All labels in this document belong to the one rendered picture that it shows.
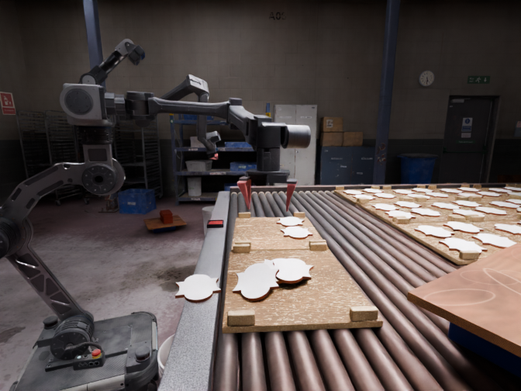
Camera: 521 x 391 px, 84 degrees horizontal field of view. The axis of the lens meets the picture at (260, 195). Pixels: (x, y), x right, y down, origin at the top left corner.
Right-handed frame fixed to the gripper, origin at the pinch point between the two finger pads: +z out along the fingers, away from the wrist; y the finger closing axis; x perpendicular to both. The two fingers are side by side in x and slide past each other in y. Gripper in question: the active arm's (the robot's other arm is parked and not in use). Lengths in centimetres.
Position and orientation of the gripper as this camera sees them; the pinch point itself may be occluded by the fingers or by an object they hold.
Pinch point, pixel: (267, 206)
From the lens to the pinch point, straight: 73.2
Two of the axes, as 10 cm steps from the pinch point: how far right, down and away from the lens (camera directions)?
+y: -9.8, -0.4, 1.8
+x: -1.8, 1.9, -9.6
